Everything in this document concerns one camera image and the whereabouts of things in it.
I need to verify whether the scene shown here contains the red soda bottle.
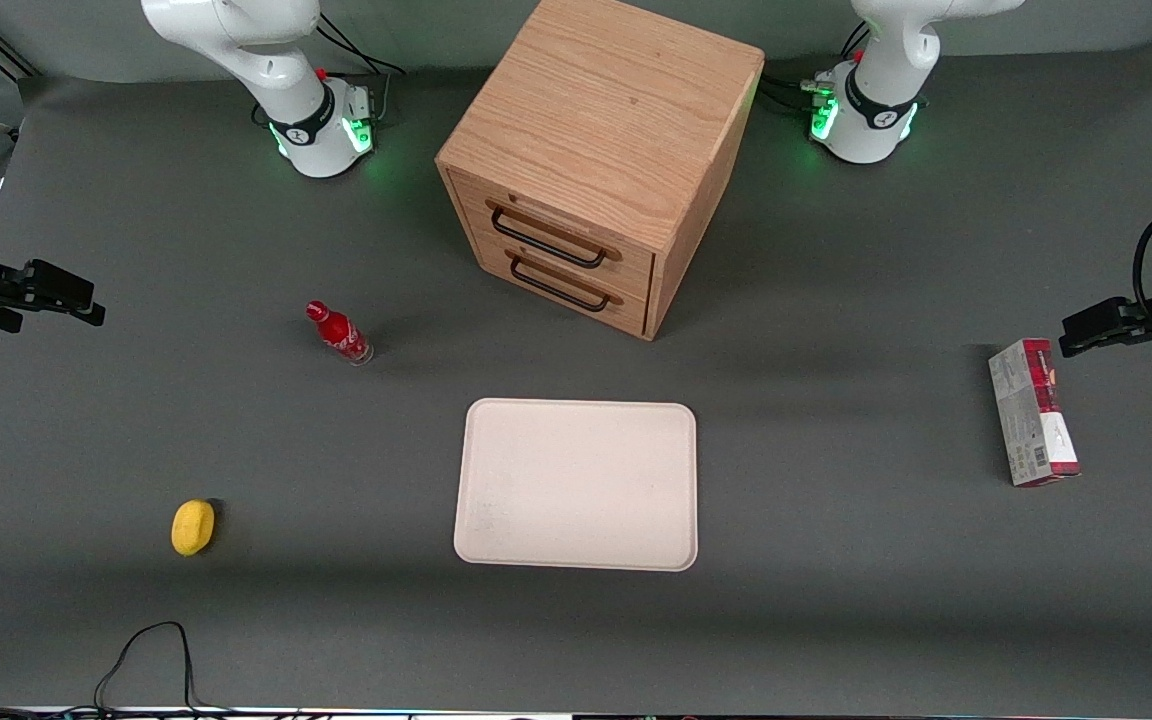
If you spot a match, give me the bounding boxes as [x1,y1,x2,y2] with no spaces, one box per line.
[305,299,375,367]

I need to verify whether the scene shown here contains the yellow lemon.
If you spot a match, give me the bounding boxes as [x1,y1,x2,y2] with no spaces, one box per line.
[171,499,217,557]

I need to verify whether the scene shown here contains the black frame strut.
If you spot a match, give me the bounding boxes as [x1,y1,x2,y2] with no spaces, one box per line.
[0,18,39,79]

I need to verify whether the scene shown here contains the wooden drawer with black handle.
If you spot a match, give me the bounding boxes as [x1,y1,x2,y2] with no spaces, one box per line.
[469,225,655,339]
[446,168,659,297]

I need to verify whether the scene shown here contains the black looped table cable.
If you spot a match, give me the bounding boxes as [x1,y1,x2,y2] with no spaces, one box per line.
[93,621,237,717]

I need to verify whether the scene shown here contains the beige plastic tray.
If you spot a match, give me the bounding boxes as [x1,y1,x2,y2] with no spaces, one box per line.
[453,398,699,573]

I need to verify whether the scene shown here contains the wooden drawer cabinet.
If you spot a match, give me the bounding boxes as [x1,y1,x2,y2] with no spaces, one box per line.
[435,0,766,342]

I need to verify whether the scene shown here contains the red plaid carton box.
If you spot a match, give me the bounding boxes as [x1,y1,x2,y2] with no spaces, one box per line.
[987,338,1083,488]

